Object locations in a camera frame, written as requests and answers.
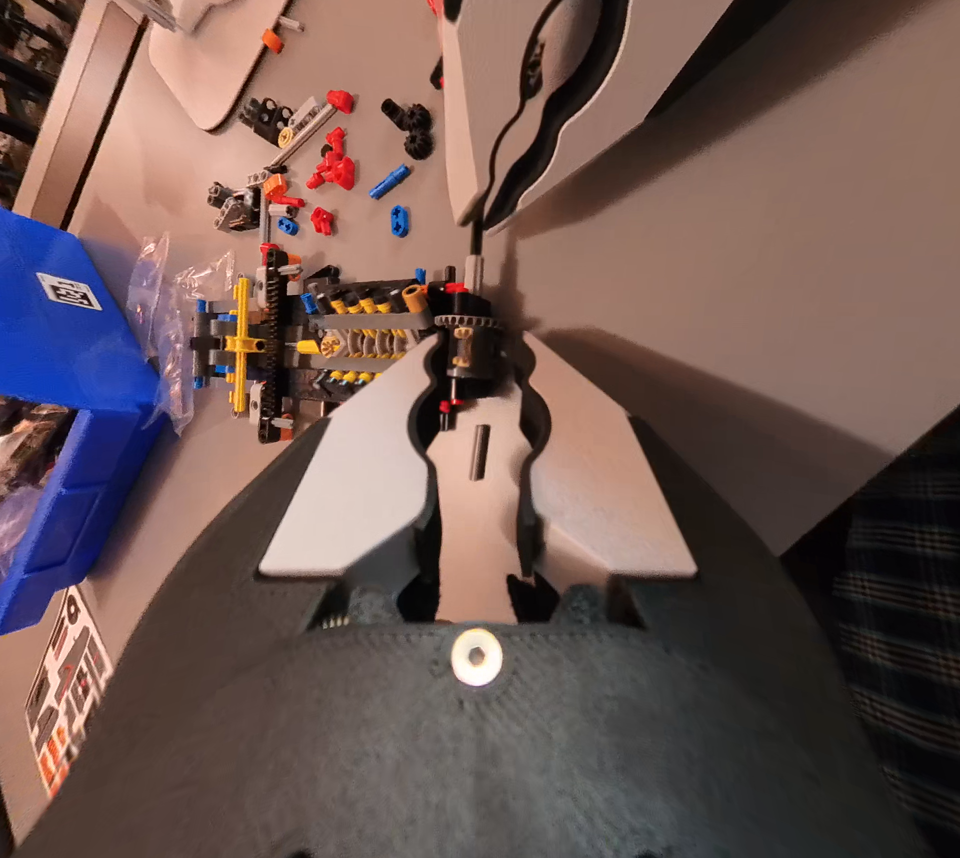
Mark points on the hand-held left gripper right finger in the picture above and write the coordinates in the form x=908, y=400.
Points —
x=607, y=498

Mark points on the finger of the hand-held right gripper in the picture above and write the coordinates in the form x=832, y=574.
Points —
x=660, y=33
x=487, y=33

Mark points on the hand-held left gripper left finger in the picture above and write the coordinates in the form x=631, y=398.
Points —
x=352, y=491

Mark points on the lego car chassis assembly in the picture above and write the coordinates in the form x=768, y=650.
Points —
x=360, y=326

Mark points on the black lego bevel gear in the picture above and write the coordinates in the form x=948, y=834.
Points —
x=417, y=117
x=419, y=144

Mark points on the black lego pin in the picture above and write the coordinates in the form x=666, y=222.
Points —
x=390, y=109

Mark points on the short dark grey lego axle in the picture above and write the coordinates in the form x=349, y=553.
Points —
x=481, y=452

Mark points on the red lego connector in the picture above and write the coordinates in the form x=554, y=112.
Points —
x=340, y=99
x=323, y=221

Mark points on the blue lego pin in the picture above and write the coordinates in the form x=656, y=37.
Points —
x=390, y=182

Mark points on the pile of red lego connectors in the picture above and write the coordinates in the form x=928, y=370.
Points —
x=334, y=165

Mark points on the small blue lego liftarm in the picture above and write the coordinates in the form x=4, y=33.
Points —
x=400, y=221

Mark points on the light grey lego beam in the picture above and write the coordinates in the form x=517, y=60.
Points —
x=304, y=131

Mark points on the orange lego piece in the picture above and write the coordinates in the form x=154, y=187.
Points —
x=273, y=41

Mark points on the black lego connector block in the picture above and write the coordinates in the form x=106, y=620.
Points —
x=266, y=119

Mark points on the orange lego connector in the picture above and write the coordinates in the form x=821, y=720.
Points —
x=275, y=184

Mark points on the red lego axle pin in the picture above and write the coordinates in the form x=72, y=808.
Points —
x=289, y=202

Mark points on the small blue lego bush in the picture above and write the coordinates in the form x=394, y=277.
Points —
x=287, y=225

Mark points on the grey and black lego connectors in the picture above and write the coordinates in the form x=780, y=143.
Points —
x=234, y=207

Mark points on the clear bags of lego parts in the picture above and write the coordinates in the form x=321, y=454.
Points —
x=30, y=468

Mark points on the lego sticker sheet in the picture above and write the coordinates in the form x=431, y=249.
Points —
x=67, y=693

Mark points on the clear plastic bag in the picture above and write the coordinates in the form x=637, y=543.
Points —
x=176, y=318

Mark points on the white monitor stand base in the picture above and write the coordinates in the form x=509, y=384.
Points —
x=225, y=41

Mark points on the person's plaid trousers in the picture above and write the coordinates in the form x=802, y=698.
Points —
x=900, y=610

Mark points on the blue plastic storage bin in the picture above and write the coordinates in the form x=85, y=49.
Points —
x=67, y=348

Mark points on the dark background equipment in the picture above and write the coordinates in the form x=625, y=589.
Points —
x=37, y=33

